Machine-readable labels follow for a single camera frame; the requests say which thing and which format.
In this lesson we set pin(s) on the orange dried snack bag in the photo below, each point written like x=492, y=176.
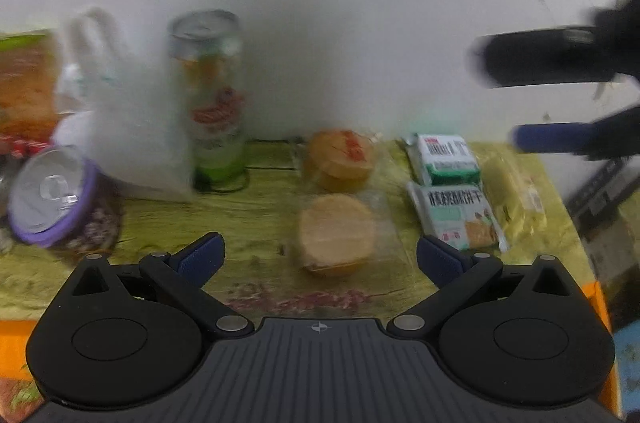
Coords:
x=29, y=72

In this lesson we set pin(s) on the orange cardboard tray box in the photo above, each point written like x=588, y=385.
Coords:
x=610, y=395

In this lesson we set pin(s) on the packaged egg cake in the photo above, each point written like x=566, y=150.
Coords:
x=339, y=161
x=338, y=234

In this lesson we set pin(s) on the green white snack pack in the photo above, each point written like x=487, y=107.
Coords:
x=439, y=160

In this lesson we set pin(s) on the Tsingtao beer can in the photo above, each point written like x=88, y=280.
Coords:
x=205, y=49

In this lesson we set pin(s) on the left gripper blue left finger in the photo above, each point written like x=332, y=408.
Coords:
x=180, y=277

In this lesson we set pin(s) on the walnut biscuit pack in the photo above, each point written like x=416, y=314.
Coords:
x=459, y=215

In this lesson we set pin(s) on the white plastic bag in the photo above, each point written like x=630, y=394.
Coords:
x=123, y=114

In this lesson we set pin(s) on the packaged egg cake front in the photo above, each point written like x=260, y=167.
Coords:
x=338, y=234

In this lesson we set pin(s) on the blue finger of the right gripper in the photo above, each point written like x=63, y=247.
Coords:
x=562, y=55
x=554, y=137

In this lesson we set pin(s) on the purple lidded porridge can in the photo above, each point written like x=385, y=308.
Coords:
x=62, y=202

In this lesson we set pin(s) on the clear wrapped cracker pack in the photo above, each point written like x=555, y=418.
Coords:
x=513, y=196

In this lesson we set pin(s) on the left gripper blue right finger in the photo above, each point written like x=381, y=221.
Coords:
x=459, y=278

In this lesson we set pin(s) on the orange mooncake gift box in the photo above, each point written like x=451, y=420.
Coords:
x=20, y=397

